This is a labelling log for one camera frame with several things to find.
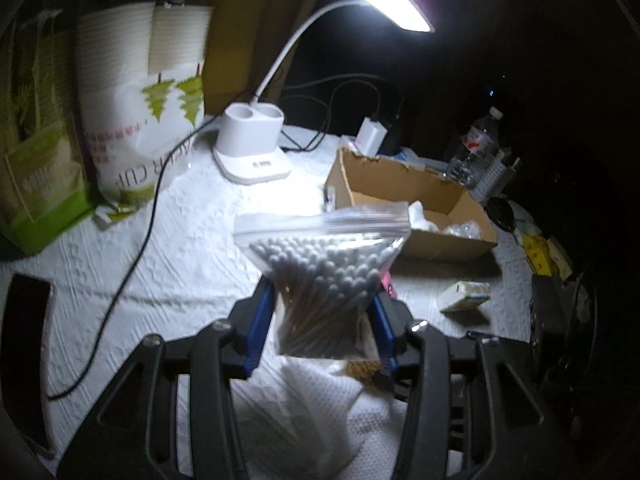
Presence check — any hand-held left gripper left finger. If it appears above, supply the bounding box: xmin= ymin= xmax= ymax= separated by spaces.
xmin=57 ymin=274 xmax=277 ymax=480

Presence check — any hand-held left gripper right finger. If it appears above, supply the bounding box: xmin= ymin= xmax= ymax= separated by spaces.
xmin=366 ymin=290 xmax=591 ymax=480

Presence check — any clear bag of cotton swabs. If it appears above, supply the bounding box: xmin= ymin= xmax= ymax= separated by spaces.
xmin=234 ymin=203 xmax=412 ymax=361

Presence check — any cardboard box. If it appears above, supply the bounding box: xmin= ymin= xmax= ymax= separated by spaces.
xmin=324 ymin=147 xmax=499 ymax=261

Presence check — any small green and white box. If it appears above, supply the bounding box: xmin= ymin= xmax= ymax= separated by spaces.
xmin=439 ymin=282 xmax=492 ymax=315

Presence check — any white embossed table cover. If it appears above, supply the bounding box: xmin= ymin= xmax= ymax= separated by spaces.
xmin=0 ymin=119 xmax=536 ymax=480

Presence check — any white tissue paper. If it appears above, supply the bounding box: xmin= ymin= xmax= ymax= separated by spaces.
xmin=220 ymin=358 xmax=416 ymax=480

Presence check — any yellow packet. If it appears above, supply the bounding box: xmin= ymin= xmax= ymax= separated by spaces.
xmin=520 ymin=234 xmax=573 ymax=279

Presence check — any white desk lamp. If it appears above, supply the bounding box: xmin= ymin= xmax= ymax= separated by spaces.
xmin=212 ymin=0 xmax=434 ymax=184

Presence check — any white perforated basket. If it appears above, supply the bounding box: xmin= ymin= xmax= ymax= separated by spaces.
xmin=470 ymin=155 xmax=521 ymax=204

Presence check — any white power adapter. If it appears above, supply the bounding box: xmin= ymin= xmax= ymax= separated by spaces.
xmin=356 ymin=117 xmax=391 ymax=157

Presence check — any clear plastic water bottle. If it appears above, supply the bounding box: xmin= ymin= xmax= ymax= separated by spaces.
xmin=448 ymin=107 xmax=503 ymax=184

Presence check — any black phone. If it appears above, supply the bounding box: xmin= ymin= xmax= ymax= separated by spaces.
xmin=0 ymin=273 xmax=53 ymax=376

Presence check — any white paper cup sleeve pack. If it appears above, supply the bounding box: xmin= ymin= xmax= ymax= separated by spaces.
xmin=76 ymin=2 xmax=211 ymax=221

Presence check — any green and white paper bag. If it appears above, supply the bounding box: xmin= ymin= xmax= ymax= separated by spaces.
xmin=0 ymin=25 xmax=97 ymax=256

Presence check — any brown cardboard panel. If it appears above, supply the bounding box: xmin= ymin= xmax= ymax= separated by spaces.
xmin=202 ymin=0 xmax=331 ymax=117

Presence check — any black charger cable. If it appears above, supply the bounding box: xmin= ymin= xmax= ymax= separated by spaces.
xmin=280 ymin=79 xmax=405 ymax=153

